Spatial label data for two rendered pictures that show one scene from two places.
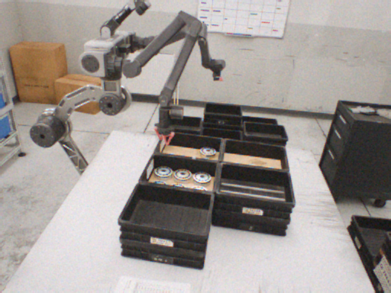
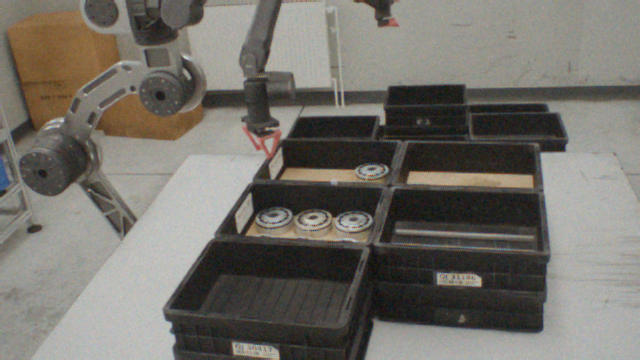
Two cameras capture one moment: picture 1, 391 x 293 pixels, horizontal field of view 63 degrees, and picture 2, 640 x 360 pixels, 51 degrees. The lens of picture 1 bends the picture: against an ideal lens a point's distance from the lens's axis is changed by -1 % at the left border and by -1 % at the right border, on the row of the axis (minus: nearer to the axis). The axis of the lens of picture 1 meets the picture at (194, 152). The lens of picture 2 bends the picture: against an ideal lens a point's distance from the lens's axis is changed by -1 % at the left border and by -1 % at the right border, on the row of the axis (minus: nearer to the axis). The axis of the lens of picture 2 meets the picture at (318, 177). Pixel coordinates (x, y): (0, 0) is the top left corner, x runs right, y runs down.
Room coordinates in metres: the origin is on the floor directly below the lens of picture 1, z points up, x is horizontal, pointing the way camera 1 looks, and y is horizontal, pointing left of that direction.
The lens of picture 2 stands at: (-0.06, -0.24, 1.80)
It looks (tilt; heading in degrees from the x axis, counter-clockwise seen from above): 27 degrees down; 10
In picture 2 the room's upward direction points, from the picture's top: 6 degrees counter-clockwise
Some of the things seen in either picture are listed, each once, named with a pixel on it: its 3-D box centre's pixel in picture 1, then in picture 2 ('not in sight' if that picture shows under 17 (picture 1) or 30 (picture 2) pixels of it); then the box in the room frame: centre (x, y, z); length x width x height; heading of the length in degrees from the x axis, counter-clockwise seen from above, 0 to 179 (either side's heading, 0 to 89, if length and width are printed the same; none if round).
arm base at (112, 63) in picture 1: (114, 63); (148, 4); (1.60, 0.43, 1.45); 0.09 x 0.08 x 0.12; 177
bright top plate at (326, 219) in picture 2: (182, 174); (313, 219); (1.53, 0.06, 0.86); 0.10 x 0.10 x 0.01
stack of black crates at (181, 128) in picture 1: (179, 142); (337, 172); (2.79, 0.15, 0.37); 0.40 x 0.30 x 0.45; 87
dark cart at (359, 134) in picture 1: (363, 156); not in sight; (2.65, -1.59, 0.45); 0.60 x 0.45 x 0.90; 87
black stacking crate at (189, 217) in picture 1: (168, 216); (273, 300); (1.16, 0.10, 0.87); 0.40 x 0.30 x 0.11; 83
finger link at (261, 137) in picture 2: (166, 136); (265, 139); (1.53, 0.16, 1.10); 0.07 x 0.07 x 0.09; 38
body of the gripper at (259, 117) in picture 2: (163, 123); (258, 112); (1.54, 0.17, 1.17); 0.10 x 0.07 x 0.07; 38
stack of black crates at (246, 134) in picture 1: (260, 150); (514, 171); (2.75, -0.65, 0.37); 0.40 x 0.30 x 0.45; 87
